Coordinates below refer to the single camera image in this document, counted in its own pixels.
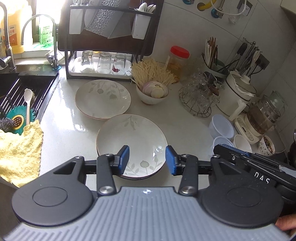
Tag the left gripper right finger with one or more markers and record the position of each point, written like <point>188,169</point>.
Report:
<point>224,191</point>

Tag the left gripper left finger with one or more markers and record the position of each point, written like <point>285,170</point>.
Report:
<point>67,192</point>

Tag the white leaf-pattern plate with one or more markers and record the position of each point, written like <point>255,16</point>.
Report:
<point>146,141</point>
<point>102,99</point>

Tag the right hand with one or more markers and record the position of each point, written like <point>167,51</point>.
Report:
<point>287,223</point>

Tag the small patterned bowl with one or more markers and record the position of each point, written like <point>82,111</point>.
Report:
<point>266,146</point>

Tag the white ceramic bowl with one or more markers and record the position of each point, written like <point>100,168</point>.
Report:
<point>242,143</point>

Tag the translucent plastic bowl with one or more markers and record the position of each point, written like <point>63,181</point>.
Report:
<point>219,140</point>
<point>221,127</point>

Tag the yellow dish cloth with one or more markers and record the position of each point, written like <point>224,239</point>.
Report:
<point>21,154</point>

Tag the glass electric kettle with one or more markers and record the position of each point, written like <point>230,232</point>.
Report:
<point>260,117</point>

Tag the green flower sink mat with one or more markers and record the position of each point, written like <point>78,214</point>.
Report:
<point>19,117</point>

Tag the white electric cooking pot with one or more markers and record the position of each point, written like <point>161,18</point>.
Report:
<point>237,93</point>

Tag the white spoon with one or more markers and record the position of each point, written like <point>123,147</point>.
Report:
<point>28,94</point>

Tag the black sink drain rack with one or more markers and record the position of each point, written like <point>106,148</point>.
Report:
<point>21,89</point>

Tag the hanging utensils rack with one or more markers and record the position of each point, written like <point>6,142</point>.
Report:
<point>244,61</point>

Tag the small steel faucet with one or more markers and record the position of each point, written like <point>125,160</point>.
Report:
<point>52,59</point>

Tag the bowl with noodles and onion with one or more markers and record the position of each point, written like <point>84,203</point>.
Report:
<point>152,81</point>

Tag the chopstick holder with utensils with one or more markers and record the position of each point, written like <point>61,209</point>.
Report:
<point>211,64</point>

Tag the middle drinking glass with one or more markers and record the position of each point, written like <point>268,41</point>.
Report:
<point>104,63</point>

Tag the white drip tray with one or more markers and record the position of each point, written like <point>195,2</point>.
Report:
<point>77,69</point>

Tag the right drinking glass red print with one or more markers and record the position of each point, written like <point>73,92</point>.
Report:
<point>119,63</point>

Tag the left drinking glass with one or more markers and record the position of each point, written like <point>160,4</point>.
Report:
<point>87,62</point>

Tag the tall steel faucet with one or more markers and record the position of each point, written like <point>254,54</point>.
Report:
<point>9,59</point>

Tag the red-lid plastic jar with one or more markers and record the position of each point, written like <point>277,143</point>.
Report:
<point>176,61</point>

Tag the black dish rack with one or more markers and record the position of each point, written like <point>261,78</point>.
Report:
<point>108,39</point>

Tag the green bottle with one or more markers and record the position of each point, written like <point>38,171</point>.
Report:
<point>45,31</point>

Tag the orange detergent bottle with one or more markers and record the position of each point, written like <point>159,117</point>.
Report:
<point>18,13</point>

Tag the white cutlery caddy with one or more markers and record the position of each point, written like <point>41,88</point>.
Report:
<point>141,22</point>

